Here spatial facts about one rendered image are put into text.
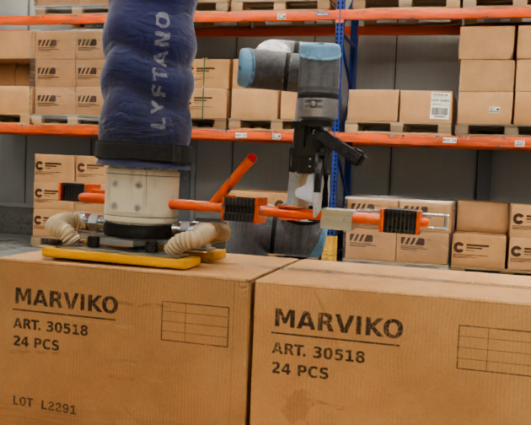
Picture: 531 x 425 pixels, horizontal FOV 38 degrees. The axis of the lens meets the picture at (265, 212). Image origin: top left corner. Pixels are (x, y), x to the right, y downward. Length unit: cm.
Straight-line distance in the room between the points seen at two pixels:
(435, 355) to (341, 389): 19
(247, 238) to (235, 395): 105
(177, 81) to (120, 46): 14
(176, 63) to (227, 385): 71
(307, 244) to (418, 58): 783
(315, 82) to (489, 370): 68
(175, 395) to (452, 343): 58
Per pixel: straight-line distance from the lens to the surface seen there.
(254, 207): 167
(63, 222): 177
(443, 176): 1013
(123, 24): 174
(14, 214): 1208
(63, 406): 178
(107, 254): 168
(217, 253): 181
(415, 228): 162
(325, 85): 165
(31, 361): 180
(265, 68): 177
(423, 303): 147
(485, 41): 893
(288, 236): 256
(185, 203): 173
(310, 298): 151
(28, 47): 1064
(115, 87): 174
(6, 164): 1231
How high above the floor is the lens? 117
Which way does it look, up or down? 3 degrees down
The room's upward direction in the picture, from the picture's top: 2 degrees clockwise
